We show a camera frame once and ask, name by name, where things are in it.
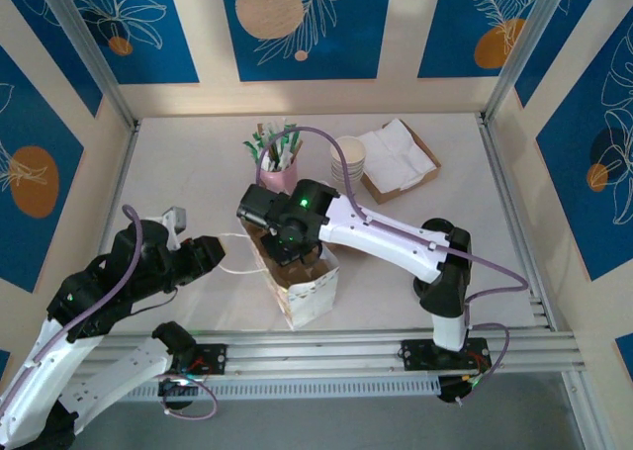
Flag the white printed paper bag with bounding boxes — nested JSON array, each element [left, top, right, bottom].
[[217, 220, 341, 330]]

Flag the pink plastic cup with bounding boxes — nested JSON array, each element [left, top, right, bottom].
[[256, 165, 300, 195]]

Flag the paper wrapped straws bunch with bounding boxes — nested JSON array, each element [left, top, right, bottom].
[[241, 116, 304, 173]]

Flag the white paper cup stack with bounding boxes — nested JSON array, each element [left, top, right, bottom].
[[329, 135, 368, 185]]

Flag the brown cardboard tray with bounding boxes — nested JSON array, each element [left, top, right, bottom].
[[359, 119, 442, 206]]

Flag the white paper napkins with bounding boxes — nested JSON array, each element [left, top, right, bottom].
[[359, 118, 435, 192]]

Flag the black plug with light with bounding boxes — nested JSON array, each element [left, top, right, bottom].
[[157, 376, 200, 411], [437, 374, 485, 405]]

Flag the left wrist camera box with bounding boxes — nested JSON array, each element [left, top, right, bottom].
[[160, 206, 189, 233]]

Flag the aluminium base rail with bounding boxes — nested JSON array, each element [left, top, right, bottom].
[[48, 328, 581, 383]]

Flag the aluminium side rail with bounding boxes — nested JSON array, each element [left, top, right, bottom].
[[477, 113, 558, 332], [96, 123, 142, 258]]

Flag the grey slotted cable duct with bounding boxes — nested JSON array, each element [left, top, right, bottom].
[[118, 374, 441, 403]]

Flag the aluminium frame post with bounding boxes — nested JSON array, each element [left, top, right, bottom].
[[482, 0, 580, 125], [37, 0, 142, 131]]

